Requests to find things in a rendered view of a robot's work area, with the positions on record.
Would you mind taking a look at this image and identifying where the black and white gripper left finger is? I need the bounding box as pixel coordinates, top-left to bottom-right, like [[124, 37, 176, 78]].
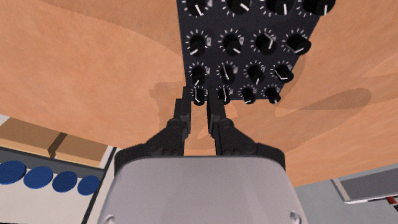
[[114, 86, 191, 177]]

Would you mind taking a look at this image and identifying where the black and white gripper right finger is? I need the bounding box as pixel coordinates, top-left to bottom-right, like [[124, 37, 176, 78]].
[[207, 86, 286, 172]]

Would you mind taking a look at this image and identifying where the black knob box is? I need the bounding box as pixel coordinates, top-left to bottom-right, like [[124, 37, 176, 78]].
[[176, 0, 336, 106]]

